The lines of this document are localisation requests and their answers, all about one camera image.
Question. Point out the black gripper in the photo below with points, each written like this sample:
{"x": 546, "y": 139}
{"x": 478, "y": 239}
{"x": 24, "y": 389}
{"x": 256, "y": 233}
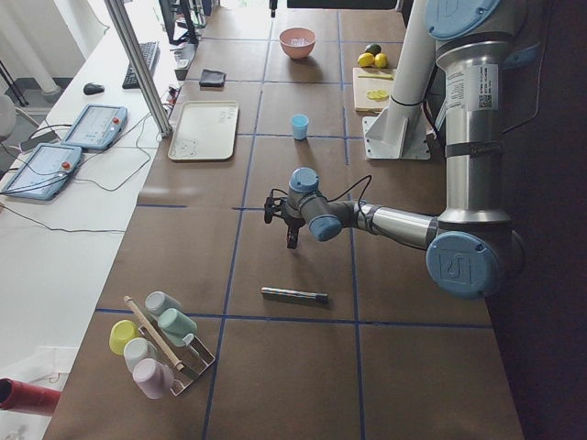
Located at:
{"x": 293, "y": 224}

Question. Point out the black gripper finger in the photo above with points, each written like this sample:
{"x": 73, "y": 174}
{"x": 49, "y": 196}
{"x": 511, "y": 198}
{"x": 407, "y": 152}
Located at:
{"x": 273, "y": 7}

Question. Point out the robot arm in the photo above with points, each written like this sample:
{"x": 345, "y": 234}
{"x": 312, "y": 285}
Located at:
{"x": 471, "y": 248}

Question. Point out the light blue plastic cup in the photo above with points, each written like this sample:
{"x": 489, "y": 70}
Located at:
{"x": 300, "y": 124}

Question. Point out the mint green cup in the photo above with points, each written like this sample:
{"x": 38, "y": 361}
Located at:
{"x": 176, "y": 326}

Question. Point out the grey cup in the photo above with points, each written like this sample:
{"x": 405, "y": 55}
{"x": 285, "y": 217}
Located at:
{"x": 157, "y": 302}

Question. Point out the white cup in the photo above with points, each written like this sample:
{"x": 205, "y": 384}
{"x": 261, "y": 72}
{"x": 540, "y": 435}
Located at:
{"x": 138, "y": 349}

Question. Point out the yellow cup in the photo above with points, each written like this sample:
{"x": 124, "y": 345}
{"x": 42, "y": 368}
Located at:
{"x": 120, "y": 334}

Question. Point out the pink cup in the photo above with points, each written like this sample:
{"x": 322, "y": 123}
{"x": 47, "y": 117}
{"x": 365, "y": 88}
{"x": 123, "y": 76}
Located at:
{"x": 153, "y": 378}

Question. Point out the pink bowl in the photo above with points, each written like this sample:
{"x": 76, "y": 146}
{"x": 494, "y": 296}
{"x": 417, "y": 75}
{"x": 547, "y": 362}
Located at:
{"x": 297, "y": 53}

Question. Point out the grey folded cloth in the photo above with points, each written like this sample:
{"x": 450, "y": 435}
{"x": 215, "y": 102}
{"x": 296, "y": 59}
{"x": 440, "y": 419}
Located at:
{"x": 212, "y": 79}

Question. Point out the black monitor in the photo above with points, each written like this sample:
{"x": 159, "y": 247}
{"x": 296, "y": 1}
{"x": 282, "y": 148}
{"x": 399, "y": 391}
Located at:
{"x": 170, "y": 10}

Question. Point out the yellow lemon near board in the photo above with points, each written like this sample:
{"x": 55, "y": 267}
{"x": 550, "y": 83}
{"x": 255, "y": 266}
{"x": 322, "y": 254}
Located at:
{"x": 366, "y": 60}

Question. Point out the green lime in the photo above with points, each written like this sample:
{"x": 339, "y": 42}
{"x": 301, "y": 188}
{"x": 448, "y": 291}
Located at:
{"x": 374, "y": 49}

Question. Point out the yellow lemon far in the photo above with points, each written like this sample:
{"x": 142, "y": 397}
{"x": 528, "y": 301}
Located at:
{"x": 380, "y": 61}

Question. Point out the bamboo cutting board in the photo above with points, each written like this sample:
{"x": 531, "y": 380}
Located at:
{"x": 362, "y": 85}

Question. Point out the cream bear tray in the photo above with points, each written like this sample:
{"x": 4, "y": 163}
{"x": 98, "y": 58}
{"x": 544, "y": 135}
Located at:
{"x": 205, "y": 131}

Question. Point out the yellow plastic knife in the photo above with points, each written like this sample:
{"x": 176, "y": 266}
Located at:
{"x": 387, "y": 77}

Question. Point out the lemon slices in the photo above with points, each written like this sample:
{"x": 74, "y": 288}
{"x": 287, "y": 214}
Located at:
{"x": 377, "y": 95}

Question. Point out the black computer mouse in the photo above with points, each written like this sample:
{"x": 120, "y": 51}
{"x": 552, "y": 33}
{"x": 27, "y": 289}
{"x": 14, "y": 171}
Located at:
{"x": 92, "y": 88}

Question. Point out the far blue teach pendant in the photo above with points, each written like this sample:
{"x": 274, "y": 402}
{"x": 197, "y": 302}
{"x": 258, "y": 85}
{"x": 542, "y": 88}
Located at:
{"x": 97, "y": 127}

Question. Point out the blue teach pendant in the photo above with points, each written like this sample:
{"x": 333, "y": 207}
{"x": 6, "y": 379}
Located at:
{"x": 45, "y": 172}
{"x": 97, "y": 127}

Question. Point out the near blue teach pendant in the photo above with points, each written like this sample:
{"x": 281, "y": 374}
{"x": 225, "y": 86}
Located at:
{"x": 45, "y": 172}

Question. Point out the red cylinder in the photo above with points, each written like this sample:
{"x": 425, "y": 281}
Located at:
{"x": 22, "y": 397}

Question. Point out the aluminium frame post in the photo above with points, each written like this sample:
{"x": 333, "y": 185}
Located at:
{"x": 128, "y": 38}

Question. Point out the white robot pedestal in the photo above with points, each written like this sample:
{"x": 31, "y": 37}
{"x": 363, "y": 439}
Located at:
{"x": 399, "y": 131}

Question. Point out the white wire cup rack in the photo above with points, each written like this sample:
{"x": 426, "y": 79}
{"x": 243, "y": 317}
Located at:
{"x": 188, "y": 363}

